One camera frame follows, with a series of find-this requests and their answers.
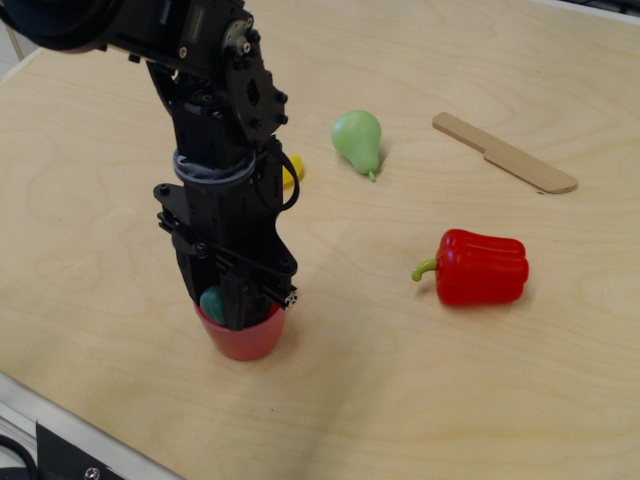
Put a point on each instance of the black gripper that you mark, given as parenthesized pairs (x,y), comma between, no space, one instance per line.
(225,219)

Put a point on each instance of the red toy bell pepper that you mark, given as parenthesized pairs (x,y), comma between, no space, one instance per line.
(472,269)

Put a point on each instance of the red plastic cup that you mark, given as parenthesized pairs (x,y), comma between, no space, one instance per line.
(249,344)

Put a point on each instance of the light green toy pear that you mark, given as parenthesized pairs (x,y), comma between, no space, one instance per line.
(356,136)

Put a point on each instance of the black metal bracket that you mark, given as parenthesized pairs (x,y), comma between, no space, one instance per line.
(57,458)

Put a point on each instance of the yellow toy banana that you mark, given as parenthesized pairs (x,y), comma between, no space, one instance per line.
(297,171)

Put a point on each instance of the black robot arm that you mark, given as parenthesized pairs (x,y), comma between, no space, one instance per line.
(205,61)

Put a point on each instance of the aluminium table edge rail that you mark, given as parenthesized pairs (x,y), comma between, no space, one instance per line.
(22,409)

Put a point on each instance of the wooden toy knife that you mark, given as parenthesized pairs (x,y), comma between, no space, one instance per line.
(505,156)

